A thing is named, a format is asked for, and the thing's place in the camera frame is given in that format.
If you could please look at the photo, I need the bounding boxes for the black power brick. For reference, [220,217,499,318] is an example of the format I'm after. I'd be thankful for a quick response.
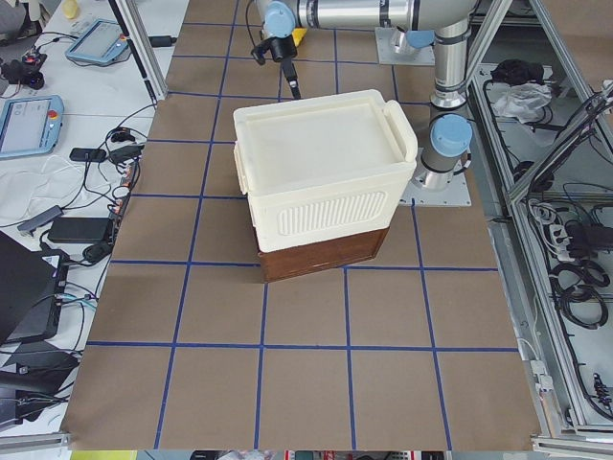
[48,217,111,243]

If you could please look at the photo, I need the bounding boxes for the blue teach pendant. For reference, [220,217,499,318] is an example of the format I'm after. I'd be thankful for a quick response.
[65,19,129,67]
[1,95,64,160]

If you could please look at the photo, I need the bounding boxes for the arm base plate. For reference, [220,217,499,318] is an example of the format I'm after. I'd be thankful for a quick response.
[399,148,472,207]
[375,28,435,67]

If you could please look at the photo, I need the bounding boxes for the aluminium frame post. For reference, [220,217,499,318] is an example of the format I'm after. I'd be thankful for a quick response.
[108,0,169,104]

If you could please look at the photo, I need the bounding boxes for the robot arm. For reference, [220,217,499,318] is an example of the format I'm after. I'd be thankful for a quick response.
[251,0,476,191]

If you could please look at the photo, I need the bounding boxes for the yellow plush dinosaur toy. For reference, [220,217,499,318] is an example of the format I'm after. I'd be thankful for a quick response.
[292,28,307,47]

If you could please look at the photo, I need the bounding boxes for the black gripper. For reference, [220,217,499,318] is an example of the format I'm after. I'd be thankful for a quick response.
[251,35,302,100]

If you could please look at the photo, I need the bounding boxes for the blue teach pendant near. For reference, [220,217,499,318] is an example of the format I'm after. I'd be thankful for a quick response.
[1,95,64,160]

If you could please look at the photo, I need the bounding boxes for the cream plastic storage box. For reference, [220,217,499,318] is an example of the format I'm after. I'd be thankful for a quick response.
[233,89,418,253]

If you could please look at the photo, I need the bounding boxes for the white crumpled cloth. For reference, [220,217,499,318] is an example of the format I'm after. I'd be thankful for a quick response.
[492,82,552,124]

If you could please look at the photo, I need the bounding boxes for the dark wooden drawer cabinet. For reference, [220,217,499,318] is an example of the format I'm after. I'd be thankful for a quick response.
[258,228,389,283]

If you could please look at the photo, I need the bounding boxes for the blue teach pendant far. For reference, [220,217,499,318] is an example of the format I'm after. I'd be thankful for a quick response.
[65,19,129,67]

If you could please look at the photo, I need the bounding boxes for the black laptop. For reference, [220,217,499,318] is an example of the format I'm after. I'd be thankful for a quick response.
[1,234,68,345]

